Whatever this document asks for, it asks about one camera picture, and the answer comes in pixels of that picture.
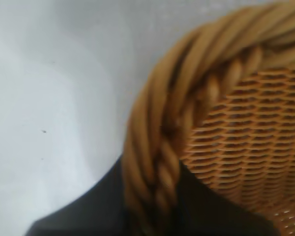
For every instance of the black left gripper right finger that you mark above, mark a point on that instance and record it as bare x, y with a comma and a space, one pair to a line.
216, 216

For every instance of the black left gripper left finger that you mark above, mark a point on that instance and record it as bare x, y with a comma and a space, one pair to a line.
93, 214

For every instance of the woven wicker basket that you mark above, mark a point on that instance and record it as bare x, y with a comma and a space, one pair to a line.
248, 123

